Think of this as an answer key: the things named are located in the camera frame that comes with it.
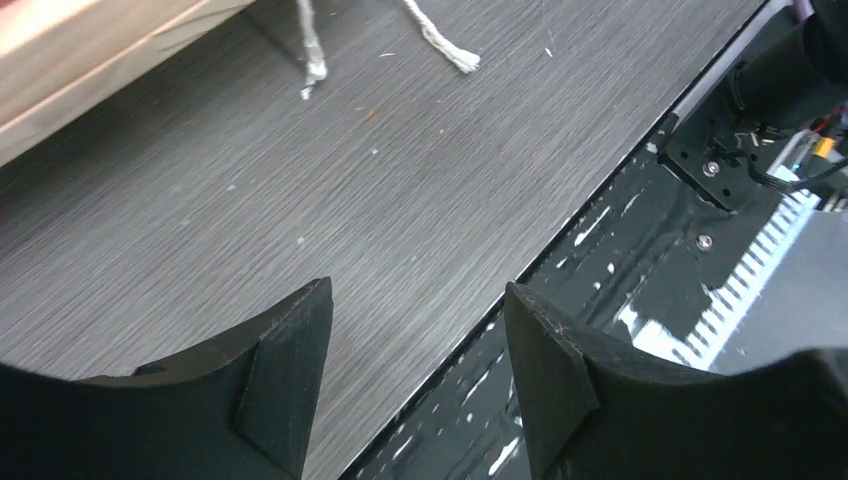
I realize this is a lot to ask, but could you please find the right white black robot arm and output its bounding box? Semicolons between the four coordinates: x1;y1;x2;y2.
728;0;847;131

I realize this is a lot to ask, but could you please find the pink printed cushion with ties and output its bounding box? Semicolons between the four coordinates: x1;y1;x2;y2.
296;0;481;101

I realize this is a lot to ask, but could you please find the wooden slatted pet bed frame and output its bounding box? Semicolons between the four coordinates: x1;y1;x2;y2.
1;0;250;164

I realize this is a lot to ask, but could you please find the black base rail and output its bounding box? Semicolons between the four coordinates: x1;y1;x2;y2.
346;91;847;479

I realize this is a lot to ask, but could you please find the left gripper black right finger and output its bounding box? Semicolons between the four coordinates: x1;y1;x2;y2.
504;283;847;479

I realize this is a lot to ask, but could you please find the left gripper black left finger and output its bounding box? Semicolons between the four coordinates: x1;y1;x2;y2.
1;277;333;479

